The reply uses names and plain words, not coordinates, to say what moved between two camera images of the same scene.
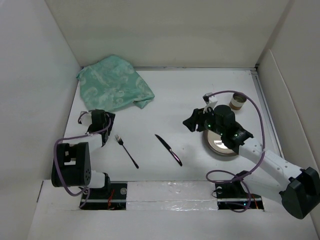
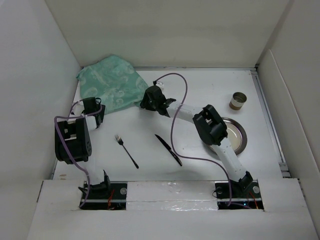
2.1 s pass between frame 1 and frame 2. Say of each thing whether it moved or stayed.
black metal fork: stayed
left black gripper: moved
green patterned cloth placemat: stayed
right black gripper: moved
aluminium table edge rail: stayed
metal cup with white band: stayed
